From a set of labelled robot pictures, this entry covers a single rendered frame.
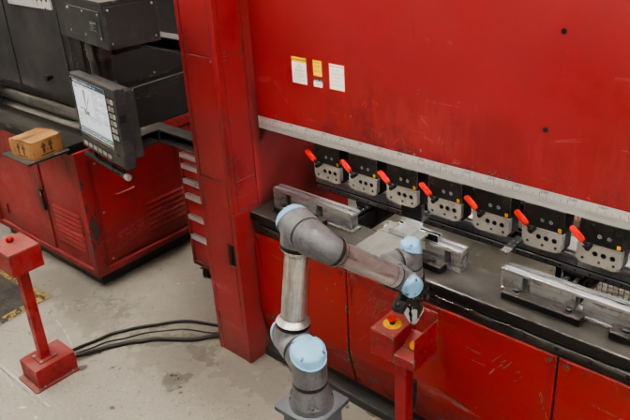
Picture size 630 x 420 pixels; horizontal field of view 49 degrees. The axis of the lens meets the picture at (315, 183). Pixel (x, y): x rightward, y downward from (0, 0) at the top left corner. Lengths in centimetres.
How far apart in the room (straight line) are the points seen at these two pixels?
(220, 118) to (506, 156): 130
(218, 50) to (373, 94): 73
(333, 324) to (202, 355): 91
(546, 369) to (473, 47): 118
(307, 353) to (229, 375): 156
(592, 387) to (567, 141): 87
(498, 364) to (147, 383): 186
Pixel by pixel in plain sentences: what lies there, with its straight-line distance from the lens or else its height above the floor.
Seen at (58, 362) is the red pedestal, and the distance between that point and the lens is 395.
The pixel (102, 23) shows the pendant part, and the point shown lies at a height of 186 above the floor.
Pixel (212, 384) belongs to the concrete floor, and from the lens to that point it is 372.
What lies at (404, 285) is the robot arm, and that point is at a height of 114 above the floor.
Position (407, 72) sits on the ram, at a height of 167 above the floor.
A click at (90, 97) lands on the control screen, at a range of 319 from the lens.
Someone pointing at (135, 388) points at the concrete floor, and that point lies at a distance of 380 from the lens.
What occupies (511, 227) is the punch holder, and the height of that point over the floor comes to 115.
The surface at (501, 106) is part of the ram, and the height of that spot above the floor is 161.
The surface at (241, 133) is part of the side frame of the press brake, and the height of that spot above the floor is 128.
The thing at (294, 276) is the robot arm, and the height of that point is 121.
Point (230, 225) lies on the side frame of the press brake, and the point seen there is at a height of 83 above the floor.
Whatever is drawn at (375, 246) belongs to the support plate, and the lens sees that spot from 276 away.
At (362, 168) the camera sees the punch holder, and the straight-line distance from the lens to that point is 291.
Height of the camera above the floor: 239
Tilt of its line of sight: 25 degrees down
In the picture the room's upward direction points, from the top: 3 degrees counter-clockwise
